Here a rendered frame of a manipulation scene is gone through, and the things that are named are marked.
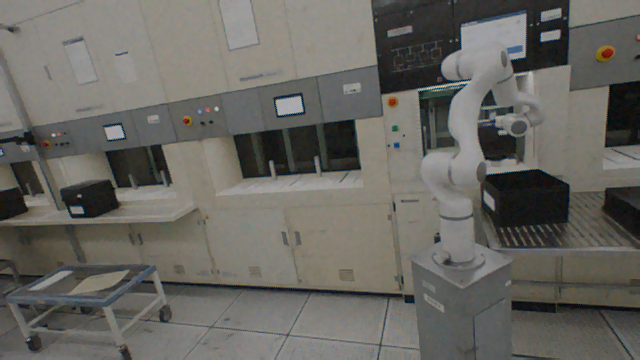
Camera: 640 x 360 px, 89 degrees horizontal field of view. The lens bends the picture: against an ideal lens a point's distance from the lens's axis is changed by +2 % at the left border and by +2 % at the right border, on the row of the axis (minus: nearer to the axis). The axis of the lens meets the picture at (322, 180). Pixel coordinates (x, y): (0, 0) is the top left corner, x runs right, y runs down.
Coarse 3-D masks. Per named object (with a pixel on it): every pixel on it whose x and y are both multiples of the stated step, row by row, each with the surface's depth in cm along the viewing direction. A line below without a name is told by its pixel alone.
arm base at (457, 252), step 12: (444, 228) 122; (456, 228) 119; (468, 228) 119; (444, 240) 124; (456, 240) 120; (468, 240) 120; (444, 252) 125; (456, 252) 121; (468, 252) 121; (480, 252) 127; (444, 264) 123; (456, 264) 122; (468, 264) 121; (480, 264) 120
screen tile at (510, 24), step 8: (496, 24) 158; (504, 24) 157; (512, 24) 156; (520, 24) 155; (496, 32) 159; (520, 32) 156; (496, 40) 160; (504, 40) 159; (512, 40) 158; (520, 40) 157
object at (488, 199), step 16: (496, 176) 165; (512, 176) 164; (528, 176) 163; (544, 176) 156; (480, 192) 168; (496, 192) 144; (512, 192) 140; (528, 192) 139; (544, 192) 138; (560, 192) 137; (496, 208) 147; (512, 208) 142; (528, 208) 141; (544, 208) 140; (560, 208) 139; (512, 224) 144; (528, 224) 143; (544, 224) 142
